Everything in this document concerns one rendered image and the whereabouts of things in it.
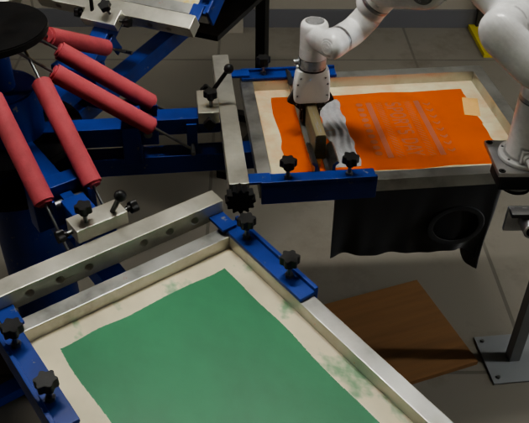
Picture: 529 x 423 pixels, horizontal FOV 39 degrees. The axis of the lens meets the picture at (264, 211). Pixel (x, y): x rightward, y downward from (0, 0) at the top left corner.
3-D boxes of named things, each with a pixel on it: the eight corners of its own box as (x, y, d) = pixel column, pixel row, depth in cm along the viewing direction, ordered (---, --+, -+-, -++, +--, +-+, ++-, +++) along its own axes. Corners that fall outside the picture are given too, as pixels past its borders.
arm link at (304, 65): (295, 64, 199) (295, 73, 200) (328, 62, 200) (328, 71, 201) (291, 50, 204) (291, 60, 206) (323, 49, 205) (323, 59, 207)
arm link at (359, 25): (379, 18, 178) (331, 67, 194) (406, 1, 186) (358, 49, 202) (357, -9, 178) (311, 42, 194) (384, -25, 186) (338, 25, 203)
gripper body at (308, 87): (295, 70, 200) (294, 107, 207) (333, 68, 201) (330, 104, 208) (291, 57, 206) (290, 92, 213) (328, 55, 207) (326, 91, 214)
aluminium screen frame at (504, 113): (478, 75, 246) (480, 65, 243) (551, 180, 201) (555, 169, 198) (239, 86, 238) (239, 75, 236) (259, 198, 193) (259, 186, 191)
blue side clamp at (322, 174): (370, 185, 200) (374, 164, 195) (375, 197, 196) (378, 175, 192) (259, 192, 197) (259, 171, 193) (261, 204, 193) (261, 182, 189)
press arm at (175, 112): (218, 121, 215) (218, 106, 212) (220, 132, 210) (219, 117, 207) (158, 123, 213) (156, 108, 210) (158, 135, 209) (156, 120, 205)
